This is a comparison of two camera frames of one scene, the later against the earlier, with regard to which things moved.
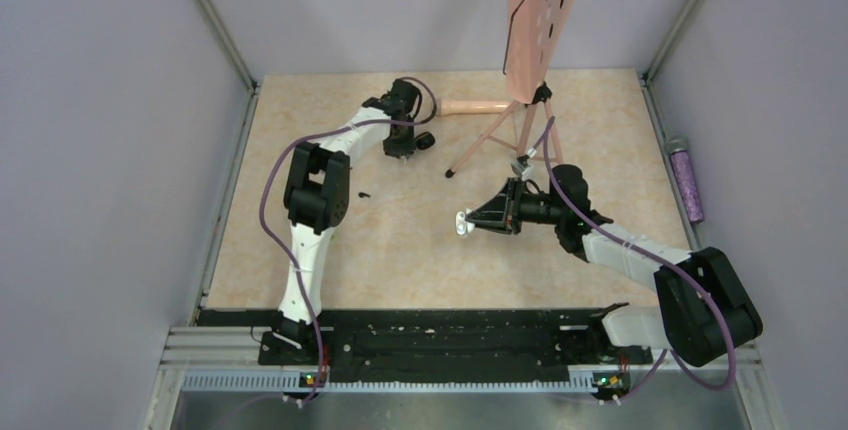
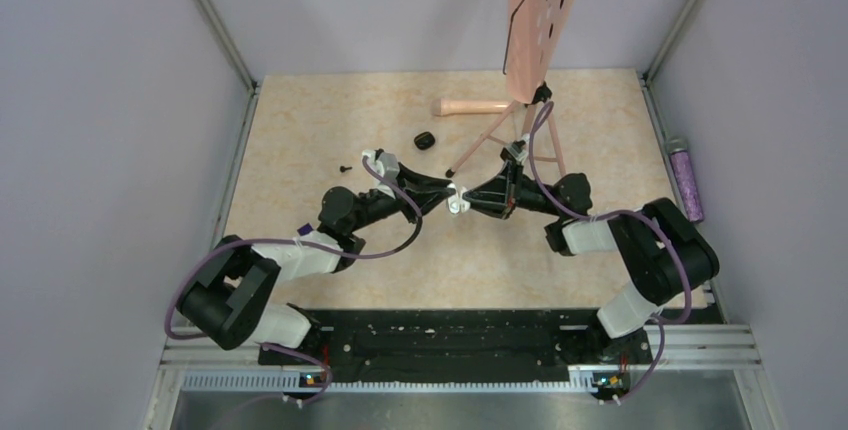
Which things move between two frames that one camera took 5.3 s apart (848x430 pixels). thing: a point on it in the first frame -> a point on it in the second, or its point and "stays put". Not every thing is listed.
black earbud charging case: x=425 y=140 stays put
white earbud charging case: x=460 y=223 -> x=456 y=203
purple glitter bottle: x=677 y=149 stays put
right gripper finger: x=502 y=212 -> x=496 y=196
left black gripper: x=405 y=148 -> x=424 y=189
